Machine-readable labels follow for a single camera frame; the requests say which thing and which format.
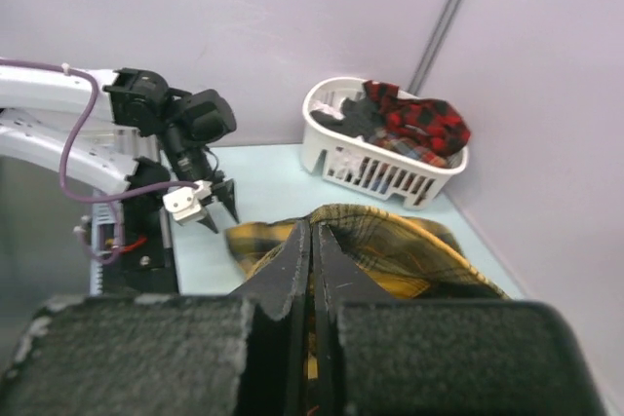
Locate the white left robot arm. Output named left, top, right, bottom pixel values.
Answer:
left=1, top=58, right=238, bottom=231

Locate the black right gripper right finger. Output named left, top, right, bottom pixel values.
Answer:
left=312, top=225, right=606, bottom=415

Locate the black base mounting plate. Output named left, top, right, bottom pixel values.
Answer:
left=120, top=190, right=179, bottom=294

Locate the dark grey garment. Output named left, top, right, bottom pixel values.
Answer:
left=309, top=97, right=384, bottom=141

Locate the white plastic laundry basket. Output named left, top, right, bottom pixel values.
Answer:
left=300, top=77, right=469, bottom=210

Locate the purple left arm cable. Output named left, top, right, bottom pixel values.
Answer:
left=0, top=57, right=201, bottom=266

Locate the red black checkered shirt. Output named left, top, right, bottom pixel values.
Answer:
left=362, top=80, right=472, bottom=157

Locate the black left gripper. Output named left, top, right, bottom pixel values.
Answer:
left=160, top=89, right=240, bottom=234

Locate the yellow plaid long sleeve shirt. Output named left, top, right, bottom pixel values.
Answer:
left=223, top=204, right=511, bottom=383

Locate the red tan plaid shirt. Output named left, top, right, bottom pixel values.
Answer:
left=368, top=129, right=449, bottom=169

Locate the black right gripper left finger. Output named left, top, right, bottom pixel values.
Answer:
left=1, top=222, right=311, bottom=415

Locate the white cable duct rail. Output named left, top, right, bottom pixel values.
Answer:
left=90, top=204, right=121, bottom=295

